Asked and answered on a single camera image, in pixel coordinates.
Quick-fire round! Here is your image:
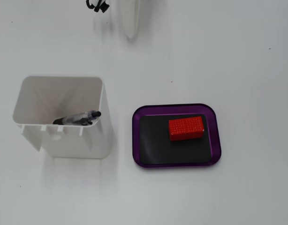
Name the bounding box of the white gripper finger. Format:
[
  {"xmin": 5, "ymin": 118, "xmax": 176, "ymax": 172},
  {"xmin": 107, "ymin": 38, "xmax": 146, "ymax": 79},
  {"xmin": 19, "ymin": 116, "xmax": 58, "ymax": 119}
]
[{"xmin": 115, "ymin": 0, "xmax": 141, "ymax": 39}]

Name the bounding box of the black and clear pen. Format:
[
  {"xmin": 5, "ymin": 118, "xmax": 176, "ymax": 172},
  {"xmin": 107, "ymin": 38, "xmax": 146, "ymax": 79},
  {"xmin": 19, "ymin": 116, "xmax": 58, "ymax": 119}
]
[{"xmin": 52, "ymin": 110, "xmax": 102, "ymax": 127}]

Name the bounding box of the purple metal tray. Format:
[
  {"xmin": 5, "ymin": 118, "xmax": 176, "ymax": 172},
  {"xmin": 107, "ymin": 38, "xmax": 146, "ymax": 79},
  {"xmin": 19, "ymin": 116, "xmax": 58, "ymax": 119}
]
[{"xmin": 131, "ymin": 103, "xmax": 222, "ymax": 169}]

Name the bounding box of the red studded block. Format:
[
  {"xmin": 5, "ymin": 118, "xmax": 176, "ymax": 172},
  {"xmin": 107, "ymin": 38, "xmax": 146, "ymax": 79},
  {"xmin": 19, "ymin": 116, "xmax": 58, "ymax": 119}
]
[{"xmin": 168, "ymin": 115, "xmax": 205, "ymax": 143}]

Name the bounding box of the white plastic pen holder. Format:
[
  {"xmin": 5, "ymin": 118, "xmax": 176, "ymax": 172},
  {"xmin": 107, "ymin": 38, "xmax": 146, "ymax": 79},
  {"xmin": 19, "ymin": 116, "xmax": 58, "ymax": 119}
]
[{"xmin": 12, "ymin": 75, "xmax": 111, "ymax": 159}]

